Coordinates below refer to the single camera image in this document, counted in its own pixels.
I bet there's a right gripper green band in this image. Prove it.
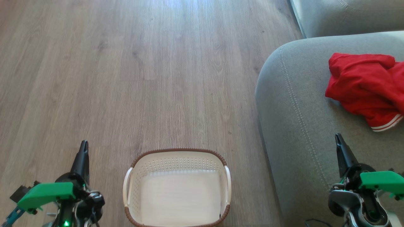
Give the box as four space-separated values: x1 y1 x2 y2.
328 133 404 227

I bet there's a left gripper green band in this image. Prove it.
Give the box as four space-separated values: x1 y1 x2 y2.
17 140 105 221

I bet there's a red garment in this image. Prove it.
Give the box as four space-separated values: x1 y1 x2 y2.
325 52 404 132

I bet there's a grey fabric sofa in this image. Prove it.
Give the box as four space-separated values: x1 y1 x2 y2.
255 0 404 227

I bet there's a white perforated laundry basket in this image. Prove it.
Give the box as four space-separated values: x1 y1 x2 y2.
122 148 232 227

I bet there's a thin black cable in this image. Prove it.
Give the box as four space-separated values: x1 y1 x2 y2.
305 219 333 227

